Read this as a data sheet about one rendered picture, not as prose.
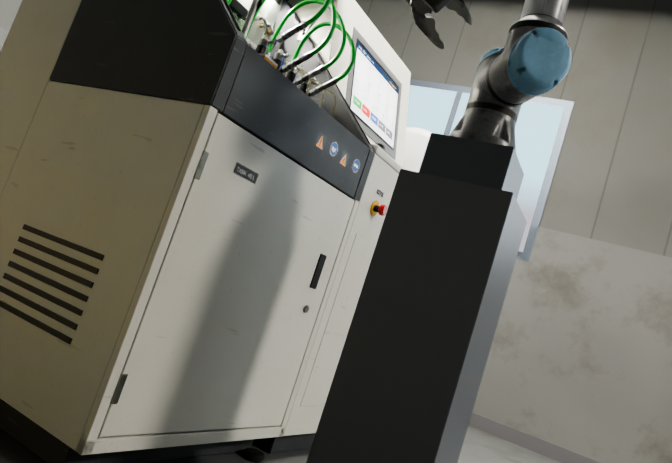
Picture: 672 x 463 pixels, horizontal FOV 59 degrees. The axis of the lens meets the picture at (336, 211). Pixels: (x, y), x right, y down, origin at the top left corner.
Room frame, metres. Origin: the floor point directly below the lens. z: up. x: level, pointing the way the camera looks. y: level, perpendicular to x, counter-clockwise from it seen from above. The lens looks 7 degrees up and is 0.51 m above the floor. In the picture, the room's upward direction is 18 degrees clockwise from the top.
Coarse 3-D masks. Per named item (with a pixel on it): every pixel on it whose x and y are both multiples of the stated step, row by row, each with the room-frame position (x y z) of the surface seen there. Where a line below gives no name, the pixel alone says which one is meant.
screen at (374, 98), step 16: (368, 48) 2.17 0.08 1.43; (368, 64) 2.17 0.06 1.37; (384, 64) 2.30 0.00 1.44; (352, 80) 2.07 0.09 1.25; (368, 80) 2.18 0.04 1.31; (384, 80) 2.30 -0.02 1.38; (352, 96) 2.07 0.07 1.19; (368, 96) 2.18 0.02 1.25; (384, 96) 2.31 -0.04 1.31; (400, 96) 2.45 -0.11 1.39; (368, 112) 2.18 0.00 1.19; (384, 112) 2.31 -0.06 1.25; (368, 128) 2.19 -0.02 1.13; (384, 128) 2.31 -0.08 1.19; (384, 144) 2.32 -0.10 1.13
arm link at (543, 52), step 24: (528, 0) 1.13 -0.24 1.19; (552, 0) 1.10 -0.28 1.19; (528, 24) 1.09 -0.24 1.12; (552, 24) 1.08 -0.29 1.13; (504, 48) 1.15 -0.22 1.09; (528, 48) 1.07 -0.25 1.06; (552, 48) 1.07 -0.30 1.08; (504, 72) 1.13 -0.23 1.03; (528, 72) 1.08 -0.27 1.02; (552, 72) 1.08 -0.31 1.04; (504, 96) 1.18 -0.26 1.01; (528, 96) 1.15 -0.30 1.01
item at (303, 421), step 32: (352, 0) 2.05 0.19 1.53; (320, 32) 1.97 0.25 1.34; (352, 32) 2.06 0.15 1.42; (384, 192) 1.89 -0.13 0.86; (352, 224) 1.78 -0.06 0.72; (352, 256) 1.82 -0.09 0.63; (352, 288) 1.88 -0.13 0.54; (320, 320) 1.78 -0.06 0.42; (320, 352) 1.82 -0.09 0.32; (320, 384) 1.87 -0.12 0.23; (320, 416) 1.93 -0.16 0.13; (288, 448) 1.90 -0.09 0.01
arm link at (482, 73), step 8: (496, 48) 1.24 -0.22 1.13; (488, 56) 1.24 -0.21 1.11; (496, 56) 1.23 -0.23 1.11; (480, 64) 1.27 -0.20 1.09; (488, 64) 1.22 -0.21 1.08; (480, 72) 1.25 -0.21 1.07; (488, 72) 1.20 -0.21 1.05; (480, 80) 1.24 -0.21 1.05; (488, 80) 1.20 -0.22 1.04; (472, 88) 1.27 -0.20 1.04; (480, 88) 1.24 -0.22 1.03; (488, 88) 1.21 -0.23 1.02; (472, 96) 1.26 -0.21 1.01; (480, 96) 1.24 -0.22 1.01; (488, 96) 1.23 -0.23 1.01; (496, 96) 1.21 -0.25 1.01; (504, 104) 1.22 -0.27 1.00; (512, 104) 1.21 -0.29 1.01; (520, 104) 1.22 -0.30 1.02
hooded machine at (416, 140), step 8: (408, 128) 3.20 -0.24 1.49; (416, 128) 3.18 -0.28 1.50; (408, 136) 3.18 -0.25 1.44; (416, 136) 3.16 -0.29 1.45; (424, 136) 3.14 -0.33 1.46; (408, 144) 3.17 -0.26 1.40; (416, 144) 3.15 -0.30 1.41; (424, 144) 3.13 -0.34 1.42; (408, 152) 3.17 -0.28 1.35; (416, 152) 3.15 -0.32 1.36; (424, 152) 3.13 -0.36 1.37; (408, 160) 3.16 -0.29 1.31; (416, 160) 3.14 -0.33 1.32; (408, 168) 3.15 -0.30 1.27; (416, 168) 3.14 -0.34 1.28
